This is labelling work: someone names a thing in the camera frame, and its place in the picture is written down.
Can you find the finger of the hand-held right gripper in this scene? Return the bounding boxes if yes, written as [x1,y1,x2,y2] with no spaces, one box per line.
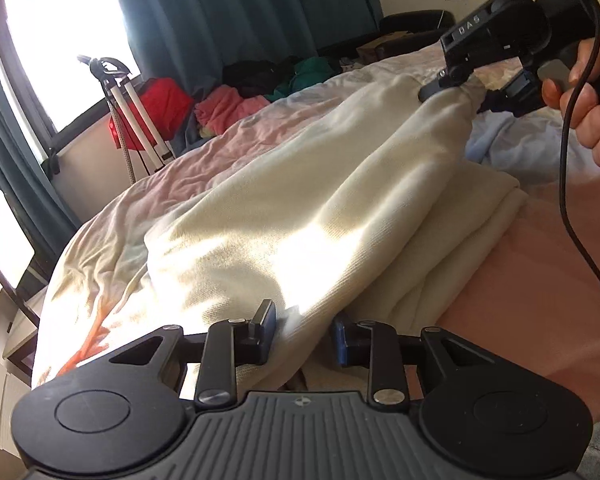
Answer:
[419,62,476,103]
[477,71,548,118]

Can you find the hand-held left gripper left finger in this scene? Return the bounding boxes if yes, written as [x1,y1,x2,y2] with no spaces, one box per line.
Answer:
[110,299,278,408]

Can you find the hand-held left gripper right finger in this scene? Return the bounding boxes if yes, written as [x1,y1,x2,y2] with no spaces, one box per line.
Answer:
[330,315,523,406]

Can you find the cream sweatpants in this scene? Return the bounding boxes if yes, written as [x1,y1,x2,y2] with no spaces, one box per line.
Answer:
[142,67,528,391]

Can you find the black armchair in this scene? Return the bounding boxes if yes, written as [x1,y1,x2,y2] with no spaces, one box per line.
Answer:
[317,8,456,58]

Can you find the brown cardboard box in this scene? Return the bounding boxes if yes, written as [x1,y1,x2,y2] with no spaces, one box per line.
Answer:
[356,31,411,61]

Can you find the green crumpled garment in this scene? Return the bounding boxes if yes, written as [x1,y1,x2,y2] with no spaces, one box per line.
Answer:
[272,56,341,101]

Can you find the pastel bed sheet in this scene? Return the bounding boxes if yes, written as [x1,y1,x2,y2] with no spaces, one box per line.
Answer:
[30,35,600,386]

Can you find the salmon pink cloth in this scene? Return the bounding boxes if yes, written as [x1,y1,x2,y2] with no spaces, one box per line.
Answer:
[440,180,600,426]

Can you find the blue grey cloth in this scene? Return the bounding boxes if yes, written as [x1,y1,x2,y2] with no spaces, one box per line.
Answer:
[172,110,216,158]

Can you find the pink crumpled garment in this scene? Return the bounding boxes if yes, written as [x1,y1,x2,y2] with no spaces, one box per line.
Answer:
[195,85,271,133]

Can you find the blue curtain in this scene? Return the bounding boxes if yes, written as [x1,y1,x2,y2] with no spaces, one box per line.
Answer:
[0,45,81,281]
[105,0,383,98]

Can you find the garment steamer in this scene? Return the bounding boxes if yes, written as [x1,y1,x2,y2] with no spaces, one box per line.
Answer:
[76,52,176,183]

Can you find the red bag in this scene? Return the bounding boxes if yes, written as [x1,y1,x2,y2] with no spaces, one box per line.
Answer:
[109,77,196,153]

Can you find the white chair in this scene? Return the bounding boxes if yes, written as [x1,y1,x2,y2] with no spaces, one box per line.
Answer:
[0,189,43,331]

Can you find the window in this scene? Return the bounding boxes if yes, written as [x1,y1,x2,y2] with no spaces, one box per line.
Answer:
[0,0,143,166]

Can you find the black cable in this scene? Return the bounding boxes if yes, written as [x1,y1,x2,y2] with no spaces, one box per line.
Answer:
[557,0,600,311]

